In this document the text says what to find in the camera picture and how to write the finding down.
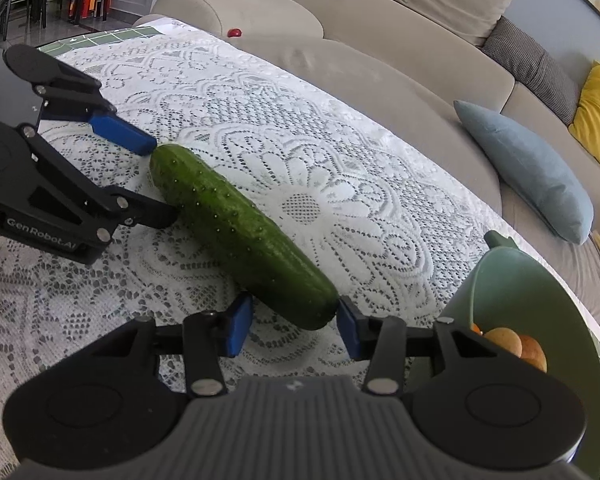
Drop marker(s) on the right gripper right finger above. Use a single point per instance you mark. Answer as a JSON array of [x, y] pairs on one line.
[[379, 341]]

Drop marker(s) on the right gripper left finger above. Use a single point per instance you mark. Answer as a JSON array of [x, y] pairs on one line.
[[209, 336]]

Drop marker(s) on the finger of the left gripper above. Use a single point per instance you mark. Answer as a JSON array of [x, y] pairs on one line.
[[136, 209], [122, 133]]

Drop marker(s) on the green cucumber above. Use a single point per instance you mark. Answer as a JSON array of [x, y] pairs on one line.
[[250, 246]]

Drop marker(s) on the yellow-green pear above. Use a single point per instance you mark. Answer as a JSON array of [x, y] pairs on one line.
[[532, 353]]

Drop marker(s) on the large orange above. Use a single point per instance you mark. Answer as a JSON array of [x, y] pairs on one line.
[[475, 328]]

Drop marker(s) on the white lace tablecloth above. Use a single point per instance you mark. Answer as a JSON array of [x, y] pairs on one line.
[[92, 354]]

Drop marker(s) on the yellow-red apple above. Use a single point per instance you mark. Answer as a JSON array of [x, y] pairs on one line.
[[506, 339]]

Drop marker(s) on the green bowl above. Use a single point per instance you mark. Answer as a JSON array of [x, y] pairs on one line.
[[482, 413]]

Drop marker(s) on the light blue cushion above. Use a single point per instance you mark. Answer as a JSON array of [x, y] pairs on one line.
[[533, 169]]

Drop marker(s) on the beige sofa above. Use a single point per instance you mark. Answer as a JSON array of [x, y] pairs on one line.
[[405, 72]]

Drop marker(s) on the grey cushion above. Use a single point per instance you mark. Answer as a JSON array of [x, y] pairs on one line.
[[532, 66]]

